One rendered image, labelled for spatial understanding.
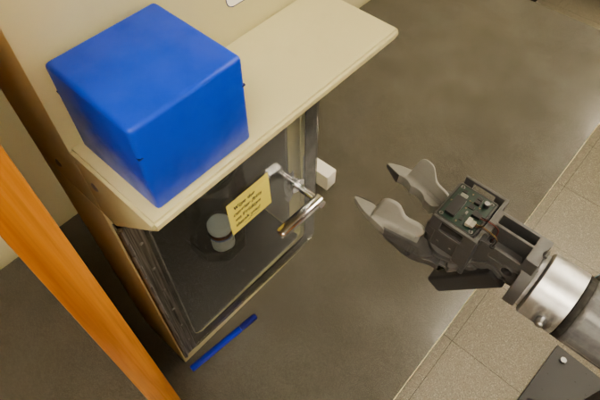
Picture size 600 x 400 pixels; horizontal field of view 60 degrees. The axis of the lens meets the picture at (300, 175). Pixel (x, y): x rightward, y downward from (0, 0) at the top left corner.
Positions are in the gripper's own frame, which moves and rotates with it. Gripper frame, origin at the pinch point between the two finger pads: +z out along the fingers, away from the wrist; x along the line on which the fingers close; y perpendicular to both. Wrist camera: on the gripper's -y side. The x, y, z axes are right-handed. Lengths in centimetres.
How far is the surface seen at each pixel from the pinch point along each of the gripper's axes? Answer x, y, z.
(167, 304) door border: 25.9, -12.6, 14.1
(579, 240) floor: -120, -131, -32
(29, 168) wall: 25, -22, 58
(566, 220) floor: -125, -131, -24
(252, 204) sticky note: 9.5, -6.5, 13.7
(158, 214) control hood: 26.2, 20.0, 4.4
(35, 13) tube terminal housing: 24.7, 32.0, 15.3
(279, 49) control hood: 5.9, 20.0, 10.7
